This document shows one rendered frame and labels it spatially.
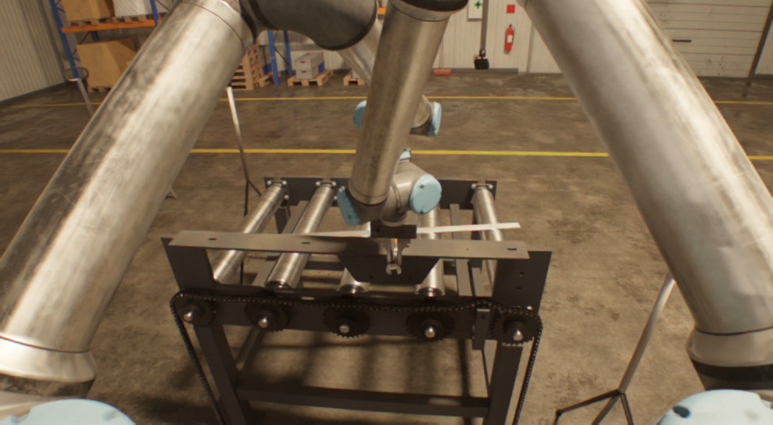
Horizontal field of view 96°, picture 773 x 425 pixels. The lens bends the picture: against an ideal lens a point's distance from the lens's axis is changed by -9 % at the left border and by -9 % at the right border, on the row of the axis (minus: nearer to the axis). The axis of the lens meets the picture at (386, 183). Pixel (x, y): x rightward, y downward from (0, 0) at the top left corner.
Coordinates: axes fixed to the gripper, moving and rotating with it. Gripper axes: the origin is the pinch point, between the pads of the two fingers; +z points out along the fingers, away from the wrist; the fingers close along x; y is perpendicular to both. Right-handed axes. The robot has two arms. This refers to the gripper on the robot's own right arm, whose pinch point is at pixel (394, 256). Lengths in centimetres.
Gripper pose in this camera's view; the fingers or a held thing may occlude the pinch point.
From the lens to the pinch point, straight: 116.2
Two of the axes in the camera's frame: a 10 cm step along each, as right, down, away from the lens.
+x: 10.0, 0.2, -0.9
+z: 0.3, 8.9, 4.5
